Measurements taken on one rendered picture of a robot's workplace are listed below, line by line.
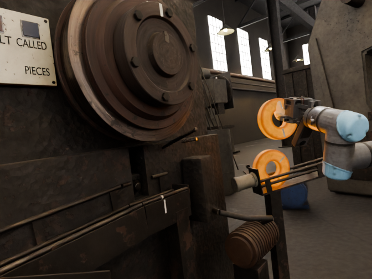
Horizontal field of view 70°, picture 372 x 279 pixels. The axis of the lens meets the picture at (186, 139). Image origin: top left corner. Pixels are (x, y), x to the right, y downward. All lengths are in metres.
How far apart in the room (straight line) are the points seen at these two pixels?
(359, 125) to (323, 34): 2.72
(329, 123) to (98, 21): 0.66
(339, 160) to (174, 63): 0.52
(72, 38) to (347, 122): 0.70
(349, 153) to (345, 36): 2.60
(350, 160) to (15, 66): 0.89
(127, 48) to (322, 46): 2.94
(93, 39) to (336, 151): 0.69
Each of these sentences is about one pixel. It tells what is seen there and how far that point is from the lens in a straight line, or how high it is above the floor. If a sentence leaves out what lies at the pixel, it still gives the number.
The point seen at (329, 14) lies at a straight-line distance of 3.49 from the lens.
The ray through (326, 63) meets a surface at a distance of 3.40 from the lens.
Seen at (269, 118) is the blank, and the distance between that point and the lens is 1.03.
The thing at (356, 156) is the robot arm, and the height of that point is 0.77.
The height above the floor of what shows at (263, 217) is 0.56.
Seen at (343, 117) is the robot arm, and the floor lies 0.89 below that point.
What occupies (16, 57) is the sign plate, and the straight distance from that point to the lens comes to 0.79.
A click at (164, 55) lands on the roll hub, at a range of 0.75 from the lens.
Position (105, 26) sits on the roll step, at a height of 1.17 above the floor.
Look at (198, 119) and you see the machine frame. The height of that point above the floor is 0.95.
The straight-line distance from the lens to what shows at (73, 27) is 0.72.
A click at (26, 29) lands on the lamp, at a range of 0.82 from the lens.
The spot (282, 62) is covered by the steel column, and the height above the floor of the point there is 2.81.
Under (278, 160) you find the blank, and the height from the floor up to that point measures 0.74.
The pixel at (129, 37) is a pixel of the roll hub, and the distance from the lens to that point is 0.70.
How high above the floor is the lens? 0.90
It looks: 2 degrees down
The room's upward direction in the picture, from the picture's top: 7 degrees counter-clockwise
